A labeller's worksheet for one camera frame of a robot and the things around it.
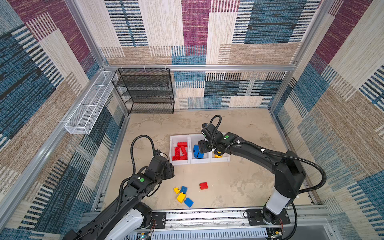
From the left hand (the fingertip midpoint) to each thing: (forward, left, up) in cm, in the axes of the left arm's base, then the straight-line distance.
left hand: (169, 166), depth 80 cm
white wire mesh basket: (+28, +54, +7) cm, 61 cm away
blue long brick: (-9, -7, -9) cm, 15 cm away
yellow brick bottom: (-13, -6, -9) cm, 17 cm away
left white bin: (+22, 0, -10) cm, 24 cm away
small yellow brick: (-9, -3, -9) cm, 14 cm away
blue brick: (+10, -17, -7) cm, 20 cm away
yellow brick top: (+10, -27, -8) cm, 30 cm away
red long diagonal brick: (+13, -7, -7) cm, 16 cm away
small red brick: (+9, -2, -9) cm, 13 cm away
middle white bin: (+20, -13, -5) cm, 24 cm away
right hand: (+11, -20, +2) cm, 22 cm away
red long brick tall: (+14, -2, -9) cm, 17 cm away
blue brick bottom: (-15, -10, -11) cm, 21 cm away
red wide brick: (+18, -5, -8) cm, 20 cm away
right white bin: (+7, -23, -5) cm, 25 cm away
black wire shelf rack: (+55, +21, +8) cm, 59 cm away
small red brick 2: (-7, -18, -11) cm, 22 cm away
